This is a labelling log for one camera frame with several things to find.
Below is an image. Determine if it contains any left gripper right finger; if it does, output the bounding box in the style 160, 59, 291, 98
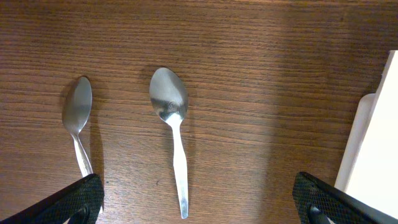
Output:
292, 172, 397, 224

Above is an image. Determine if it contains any white plastic cutlery tray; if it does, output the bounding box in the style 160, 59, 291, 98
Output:
335, 50, 397, 218

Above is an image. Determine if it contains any small steel teaspoon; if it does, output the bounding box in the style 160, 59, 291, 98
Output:
62, 76, 93, 177
149, 67, 189, 219

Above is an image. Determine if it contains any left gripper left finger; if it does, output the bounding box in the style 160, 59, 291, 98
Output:
1, 174, 104, 224

